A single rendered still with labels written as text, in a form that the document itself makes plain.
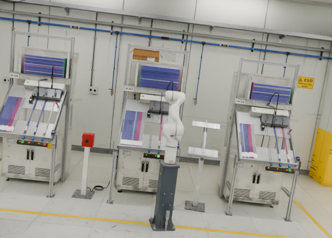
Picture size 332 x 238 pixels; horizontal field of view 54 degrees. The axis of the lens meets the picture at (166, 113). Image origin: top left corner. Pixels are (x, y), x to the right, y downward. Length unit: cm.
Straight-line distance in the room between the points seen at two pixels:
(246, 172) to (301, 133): 218
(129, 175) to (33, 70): 178
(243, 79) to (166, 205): 198
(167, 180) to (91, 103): 279
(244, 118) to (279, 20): 228
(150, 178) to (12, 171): 175
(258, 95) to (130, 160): 184
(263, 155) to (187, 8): 285
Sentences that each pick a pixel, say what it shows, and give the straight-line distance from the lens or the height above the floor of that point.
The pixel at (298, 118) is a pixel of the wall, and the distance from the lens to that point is 627.
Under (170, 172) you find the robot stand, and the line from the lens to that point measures 342.
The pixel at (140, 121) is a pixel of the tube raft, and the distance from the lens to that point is 404.
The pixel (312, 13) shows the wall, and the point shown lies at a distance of 628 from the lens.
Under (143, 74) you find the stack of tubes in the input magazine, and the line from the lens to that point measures 416.
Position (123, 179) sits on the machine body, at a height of 19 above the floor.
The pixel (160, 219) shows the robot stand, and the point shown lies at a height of 11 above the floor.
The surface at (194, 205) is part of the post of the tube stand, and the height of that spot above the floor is 3.
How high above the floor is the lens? 175
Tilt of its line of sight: 9 degrees down
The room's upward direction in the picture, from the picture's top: 7 degrees clockwise
